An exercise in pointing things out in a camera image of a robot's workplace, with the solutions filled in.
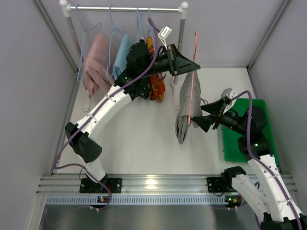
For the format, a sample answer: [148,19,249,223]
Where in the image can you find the grey trousers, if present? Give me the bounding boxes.
[175,71,208,144]

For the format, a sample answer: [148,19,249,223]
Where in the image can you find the orange camouflage trousers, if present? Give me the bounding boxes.
[146,36,165,103]

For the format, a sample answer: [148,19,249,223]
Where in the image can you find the pink wire hanger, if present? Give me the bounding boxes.
[188,31,198,126]

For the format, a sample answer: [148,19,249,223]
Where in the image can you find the blue hanger of orange trousers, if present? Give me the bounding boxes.
[146,6,156,48]

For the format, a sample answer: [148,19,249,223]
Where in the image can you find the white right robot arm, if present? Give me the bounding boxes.
[192,97,307,230]

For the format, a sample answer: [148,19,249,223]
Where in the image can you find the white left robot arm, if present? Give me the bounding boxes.
[65,40,200,192]

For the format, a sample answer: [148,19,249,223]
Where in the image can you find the black and white trousers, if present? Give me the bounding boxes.
[131,37,152,99]

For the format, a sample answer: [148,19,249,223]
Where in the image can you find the light blue trousers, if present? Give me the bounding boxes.
[112,34,134,80]

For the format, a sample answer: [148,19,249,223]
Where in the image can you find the blue hanger of black trousers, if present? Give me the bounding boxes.
[136,8,144,42]

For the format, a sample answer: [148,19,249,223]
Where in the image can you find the pink trousers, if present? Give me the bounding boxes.
[82,33,114,98]

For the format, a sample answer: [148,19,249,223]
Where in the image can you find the green plastic bin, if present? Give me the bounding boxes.
[219,98,279,163]

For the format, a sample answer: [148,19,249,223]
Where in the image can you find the white and silver clothes rack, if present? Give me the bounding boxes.
[59,0,189,112]

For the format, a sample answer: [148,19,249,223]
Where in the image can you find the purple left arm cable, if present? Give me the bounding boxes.
[52,17,161,211]

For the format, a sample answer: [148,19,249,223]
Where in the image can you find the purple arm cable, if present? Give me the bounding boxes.
[220,90,303,230]
[52,17,161,211]

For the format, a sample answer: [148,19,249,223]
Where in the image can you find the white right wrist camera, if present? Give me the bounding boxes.
[221,88,237,106]

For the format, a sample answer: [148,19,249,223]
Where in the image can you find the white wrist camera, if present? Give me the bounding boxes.
[221,88,237,106]
[158,26,172,47]

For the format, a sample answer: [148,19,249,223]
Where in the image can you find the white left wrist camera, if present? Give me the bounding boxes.
[158,26,172,47]

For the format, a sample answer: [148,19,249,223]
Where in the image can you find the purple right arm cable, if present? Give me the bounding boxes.
[220,90,303,230]

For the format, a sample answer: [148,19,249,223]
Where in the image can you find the aluminium mounting rail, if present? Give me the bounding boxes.
[35,173,295,196]

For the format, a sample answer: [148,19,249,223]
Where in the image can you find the grey slotted cable duct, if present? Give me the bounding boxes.
[46,195,228,205]

